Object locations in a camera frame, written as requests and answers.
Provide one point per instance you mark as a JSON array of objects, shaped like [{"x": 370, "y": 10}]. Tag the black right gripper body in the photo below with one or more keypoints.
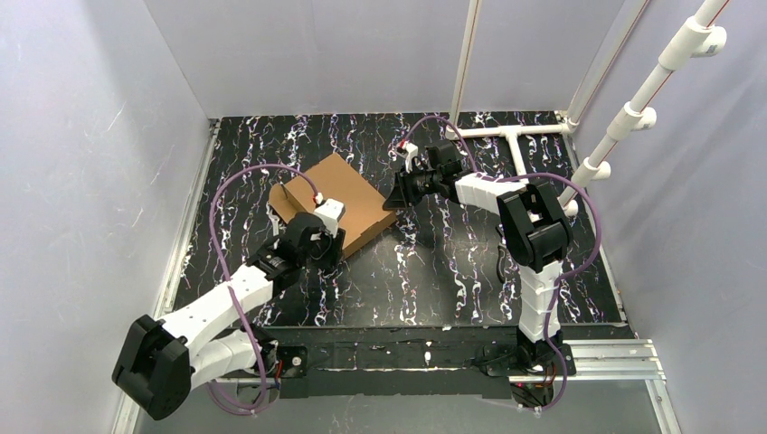
[{"x": 406, "y": 186}]

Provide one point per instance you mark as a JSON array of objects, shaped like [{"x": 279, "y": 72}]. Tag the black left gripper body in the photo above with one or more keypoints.
[{"x": 335, "y": 247}]

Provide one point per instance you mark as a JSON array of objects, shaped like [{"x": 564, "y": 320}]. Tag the brown cardboard box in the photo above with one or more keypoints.
[{"x": 364, "y": 217}]

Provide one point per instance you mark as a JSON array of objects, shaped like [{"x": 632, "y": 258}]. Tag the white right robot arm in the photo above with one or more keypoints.
[{"x": 536, "y": 232}]

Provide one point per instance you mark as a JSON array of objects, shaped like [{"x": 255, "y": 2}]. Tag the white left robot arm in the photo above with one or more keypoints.
[{"x": 204, "y": 324}]

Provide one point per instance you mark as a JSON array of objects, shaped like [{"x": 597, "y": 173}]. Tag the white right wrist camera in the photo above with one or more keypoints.
[{"x": 409, "y": 152}]

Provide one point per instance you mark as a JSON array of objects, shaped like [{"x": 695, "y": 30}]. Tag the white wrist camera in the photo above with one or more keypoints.
[
  {"x": 331, "y": 211},
  {"x": 409, "y": 152}
]

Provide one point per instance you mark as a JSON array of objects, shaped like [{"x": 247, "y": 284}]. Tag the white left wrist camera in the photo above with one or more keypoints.
[{"x": 331, "y": 211}]

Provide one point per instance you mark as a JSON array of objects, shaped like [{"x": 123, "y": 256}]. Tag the white PVC pipe frame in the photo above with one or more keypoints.
[{"x": 588, "y": 88}]

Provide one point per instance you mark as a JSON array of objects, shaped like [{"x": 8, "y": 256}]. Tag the black handled pliers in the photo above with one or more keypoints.
[{"x": 506, "y": 265}]

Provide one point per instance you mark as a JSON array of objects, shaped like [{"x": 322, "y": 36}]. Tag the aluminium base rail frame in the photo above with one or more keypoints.
[{"x": 488, "y": 361}]

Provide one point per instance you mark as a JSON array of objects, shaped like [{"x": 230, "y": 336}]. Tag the white PVC camera pole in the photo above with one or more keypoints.
[{"x": 698, "y": 36}]

